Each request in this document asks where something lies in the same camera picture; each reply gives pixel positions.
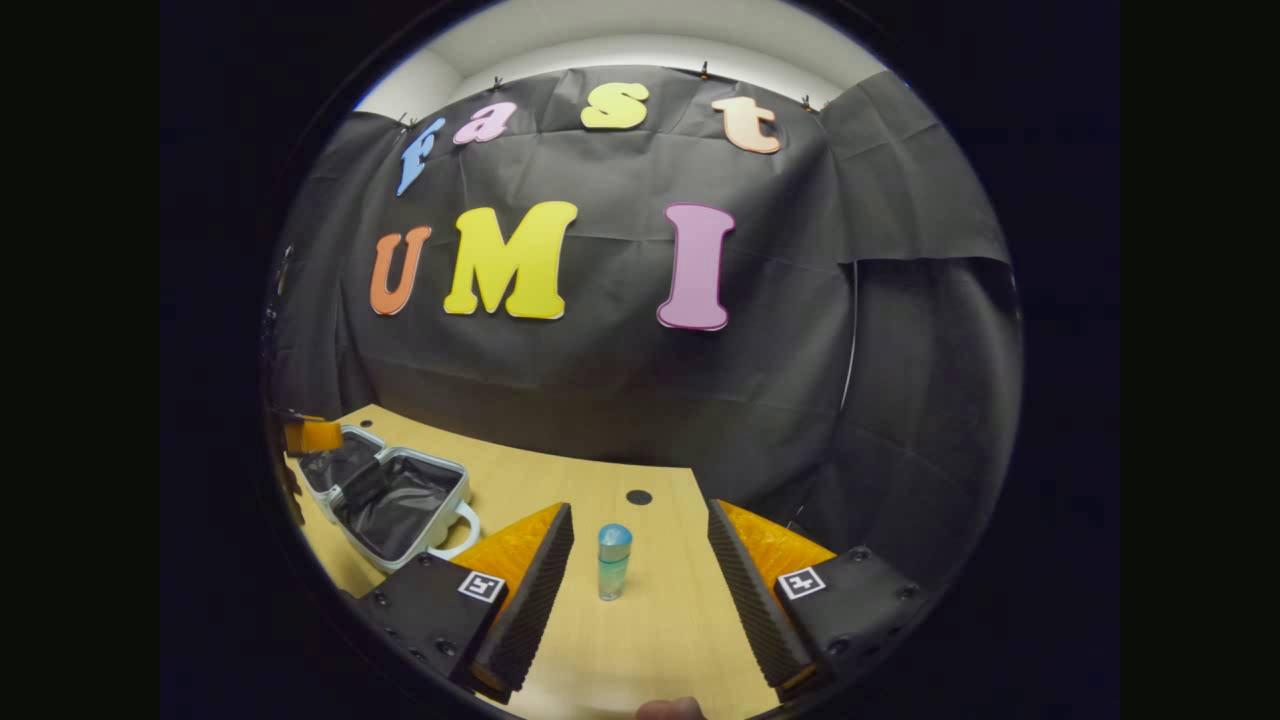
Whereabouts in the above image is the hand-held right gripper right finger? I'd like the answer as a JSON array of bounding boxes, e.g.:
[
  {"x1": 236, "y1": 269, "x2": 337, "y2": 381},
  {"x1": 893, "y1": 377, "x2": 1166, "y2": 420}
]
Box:
[{"x1": 706, "y1": 500, "x2": 938, "y2": 706}]

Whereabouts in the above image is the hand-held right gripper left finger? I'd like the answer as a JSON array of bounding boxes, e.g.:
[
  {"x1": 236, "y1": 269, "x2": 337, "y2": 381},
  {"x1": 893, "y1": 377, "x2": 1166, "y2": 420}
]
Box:
[{"x1": 357, "y1": 503, "x2": 576, "y2": 706}]

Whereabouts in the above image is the blue capped clear bottle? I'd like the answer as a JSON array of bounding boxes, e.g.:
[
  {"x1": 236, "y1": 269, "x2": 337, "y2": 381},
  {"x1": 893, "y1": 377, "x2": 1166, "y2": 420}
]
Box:
[{"x1": 598, "y1": 523, "x2": 633, "y2": 602}]

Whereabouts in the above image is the light blue suitcase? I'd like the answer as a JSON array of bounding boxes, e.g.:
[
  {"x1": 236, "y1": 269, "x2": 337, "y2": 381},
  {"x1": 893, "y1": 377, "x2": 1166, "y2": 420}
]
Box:
[{"x1": 297, "y1": 423, "x2": 482, "y2": 574}]

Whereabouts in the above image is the thin white cable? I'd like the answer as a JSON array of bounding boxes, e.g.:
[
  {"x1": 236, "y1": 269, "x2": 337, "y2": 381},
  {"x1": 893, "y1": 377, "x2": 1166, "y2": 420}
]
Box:
[{"x1": 840, "y1": 260, "x2": 861, "y2": 413}]

